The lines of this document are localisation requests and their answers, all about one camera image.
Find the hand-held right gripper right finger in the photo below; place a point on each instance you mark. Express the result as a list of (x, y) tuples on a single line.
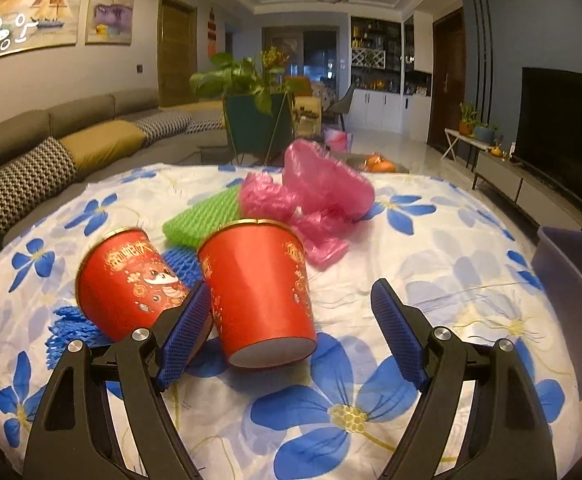
[(401, 340)]

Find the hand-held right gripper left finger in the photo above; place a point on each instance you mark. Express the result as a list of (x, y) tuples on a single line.
[(186, 340)]

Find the red paper cup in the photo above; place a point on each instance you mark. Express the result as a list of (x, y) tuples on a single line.
[(121, 280), (256, 290)]

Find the blue foam net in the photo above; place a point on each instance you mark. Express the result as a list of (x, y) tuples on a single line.
[(78, 330)]

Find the green foam net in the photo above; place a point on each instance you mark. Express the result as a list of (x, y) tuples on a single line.
[(201, 215)]

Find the pink bubble wrap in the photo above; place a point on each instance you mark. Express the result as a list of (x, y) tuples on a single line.
[(266, 200)]

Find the purple plastic bin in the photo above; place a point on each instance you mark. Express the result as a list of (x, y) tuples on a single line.
[(566, 270)]

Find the pink plastic bag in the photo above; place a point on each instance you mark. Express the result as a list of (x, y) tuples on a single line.
[(326, 175)]

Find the white blue floral tablecloth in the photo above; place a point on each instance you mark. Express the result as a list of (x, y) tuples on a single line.
[(421, 260)]

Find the grey fruit bowl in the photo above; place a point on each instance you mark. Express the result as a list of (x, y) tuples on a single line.
[(401, 167)]

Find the oranges in bowl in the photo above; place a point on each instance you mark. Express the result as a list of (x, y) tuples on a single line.
[(378, 162)]

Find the grey television cabinet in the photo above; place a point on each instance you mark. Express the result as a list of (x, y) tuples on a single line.
[(521, 185)]

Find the white folding side table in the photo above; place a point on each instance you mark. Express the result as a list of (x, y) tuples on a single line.
[(458, 136)]

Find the small orange fruit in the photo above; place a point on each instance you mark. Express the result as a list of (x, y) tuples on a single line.
[(496, 150)]

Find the small patterned cushion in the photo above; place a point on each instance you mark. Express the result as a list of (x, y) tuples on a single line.
[(205, 126)]

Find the yellow cushion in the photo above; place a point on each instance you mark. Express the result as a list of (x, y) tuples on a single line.
[(101, 142)]

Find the diamond pattern cushion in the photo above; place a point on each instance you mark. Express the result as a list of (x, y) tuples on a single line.
[(163, 125)]

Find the large houndstooth cushion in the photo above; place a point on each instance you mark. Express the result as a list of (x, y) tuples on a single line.
[(26, 185)]

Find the plant in blue pot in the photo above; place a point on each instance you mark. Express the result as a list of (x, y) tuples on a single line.
[(485, 132)]

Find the teal planter gold stand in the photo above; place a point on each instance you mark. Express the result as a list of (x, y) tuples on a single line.
[(256, 125)]

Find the plant in orange pot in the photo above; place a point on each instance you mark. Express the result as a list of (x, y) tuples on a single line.
[(467, 122)]

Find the white display cabinet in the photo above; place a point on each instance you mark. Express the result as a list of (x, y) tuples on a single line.
[(376, 105)]

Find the grey dining chair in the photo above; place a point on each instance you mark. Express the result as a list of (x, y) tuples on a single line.
[(343, 105)]

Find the flat screen television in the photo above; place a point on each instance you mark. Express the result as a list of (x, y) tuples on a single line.
[(566, 135)]

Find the dark wooden door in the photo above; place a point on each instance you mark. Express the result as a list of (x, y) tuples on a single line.
[(446, 80)]

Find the green pothos plant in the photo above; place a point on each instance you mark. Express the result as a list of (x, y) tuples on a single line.
[(231, 77)]

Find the grey sofa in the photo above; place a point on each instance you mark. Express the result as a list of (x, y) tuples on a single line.
[(21, 130)]

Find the orange chair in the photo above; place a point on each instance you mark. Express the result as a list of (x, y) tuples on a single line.
[(298, 85)]

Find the light wooden door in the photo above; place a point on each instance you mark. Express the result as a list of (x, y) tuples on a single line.
[(176, 50)]

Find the yellow flowers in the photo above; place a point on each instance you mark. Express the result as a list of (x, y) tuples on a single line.
[(273, 56)]

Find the purple abstract painting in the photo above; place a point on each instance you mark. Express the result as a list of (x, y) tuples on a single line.
[(111, 7)]

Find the red wall decoration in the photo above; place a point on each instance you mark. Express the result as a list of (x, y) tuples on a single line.
[(211, 30)]

